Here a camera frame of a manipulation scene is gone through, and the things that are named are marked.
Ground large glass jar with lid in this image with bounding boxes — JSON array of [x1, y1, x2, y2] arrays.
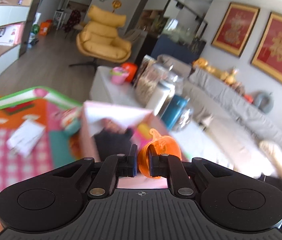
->
[[134, 62, 184, 115]]

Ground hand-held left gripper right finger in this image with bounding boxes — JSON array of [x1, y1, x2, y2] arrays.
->
[[148, 146, 239, 198]]

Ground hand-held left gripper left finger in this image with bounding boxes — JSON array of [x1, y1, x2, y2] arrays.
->
[[46, 144, 138, 199]]

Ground snack bag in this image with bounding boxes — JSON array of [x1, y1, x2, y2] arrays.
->
[[137, 55, 156, 85]]

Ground grey sofa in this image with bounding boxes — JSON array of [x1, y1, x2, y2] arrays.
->
[[188, 67, 282, 178]]

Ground orange plastic bucket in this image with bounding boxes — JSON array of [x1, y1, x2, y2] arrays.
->
[[121, 62, 138, 82]]

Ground small glass jar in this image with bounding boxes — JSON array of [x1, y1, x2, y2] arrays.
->
[[172, 107, 194, 132]]

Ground yellow armchair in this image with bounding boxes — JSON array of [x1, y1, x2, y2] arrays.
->
[[69, 5, 132, 68]]

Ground orange translucent pumpkin toy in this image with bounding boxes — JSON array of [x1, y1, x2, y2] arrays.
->
[[137, 128, 183, 180]]

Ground teal thermos bottle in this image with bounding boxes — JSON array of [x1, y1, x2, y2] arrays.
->
[[161, 95, 190, 130]]

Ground white low table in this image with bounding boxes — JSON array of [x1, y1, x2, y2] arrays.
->
[[91, 66, 231, 170]]

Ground small white box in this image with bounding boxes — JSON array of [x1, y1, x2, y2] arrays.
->
[[7, 119, 46, 157]]

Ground orange carton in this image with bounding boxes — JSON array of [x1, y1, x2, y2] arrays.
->
[[39, 21, 52, 35]]

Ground yellow plush bear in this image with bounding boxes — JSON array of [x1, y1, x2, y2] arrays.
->
[[193, 58, 239, 84]]

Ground dark blue cabinet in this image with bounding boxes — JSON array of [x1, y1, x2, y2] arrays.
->
[[151, 35, 206, 64]]

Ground pink cardboard box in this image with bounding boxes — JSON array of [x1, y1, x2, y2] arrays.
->
[[79, 101, 184, 189]]

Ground pink flat carton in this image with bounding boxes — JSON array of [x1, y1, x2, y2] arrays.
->
[[6, 23, 24, 46]]

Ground teal round toy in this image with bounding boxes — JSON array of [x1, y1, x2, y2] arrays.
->
[[63, 119, 81, 137]]

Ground glass fish tank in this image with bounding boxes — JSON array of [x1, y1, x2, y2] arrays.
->
[[141, 0, 208, 53]]

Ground grey round cushion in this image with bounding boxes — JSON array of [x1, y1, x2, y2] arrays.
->
[[253, 92, 274, 113]]

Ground pink plastic bucket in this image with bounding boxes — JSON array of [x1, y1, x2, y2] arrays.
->
[[109, 67, 129, 84]]

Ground red framed wall picture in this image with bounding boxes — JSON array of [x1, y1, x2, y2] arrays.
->
[[211, 2, 260, 58], [250, 12, 282, 87]]

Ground chair with dark patterned cloth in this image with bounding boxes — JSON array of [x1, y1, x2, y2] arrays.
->
[[64, 10, 81, 33]]

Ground white stool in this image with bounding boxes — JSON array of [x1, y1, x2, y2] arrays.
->
[[53, 9, 65, 30]]

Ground white parcel envelope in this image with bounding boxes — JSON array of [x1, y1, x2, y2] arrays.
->
[[0, 26, 9, 45]]

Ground black plush toy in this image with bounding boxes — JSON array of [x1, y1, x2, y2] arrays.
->
[[92, 127, 134, 163]]

